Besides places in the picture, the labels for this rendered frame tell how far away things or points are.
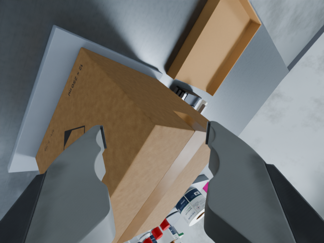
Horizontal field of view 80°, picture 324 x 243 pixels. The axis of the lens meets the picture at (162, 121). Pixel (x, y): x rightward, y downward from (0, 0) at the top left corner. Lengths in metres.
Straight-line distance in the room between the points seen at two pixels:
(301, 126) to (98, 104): 3.67
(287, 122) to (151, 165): 3.65
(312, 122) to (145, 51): 3.53
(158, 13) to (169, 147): 0.35
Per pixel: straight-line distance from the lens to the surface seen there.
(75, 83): 0.43
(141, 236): 0.88
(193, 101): 0.71
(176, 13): 0.58
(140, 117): 0.26
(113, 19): 0.48
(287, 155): 3.78
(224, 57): 0.81
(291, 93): 4.04
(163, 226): 0.79
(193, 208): 1.36
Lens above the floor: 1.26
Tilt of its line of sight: 35 degrees down
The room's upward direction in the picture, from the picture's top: 135 degrees clockwise
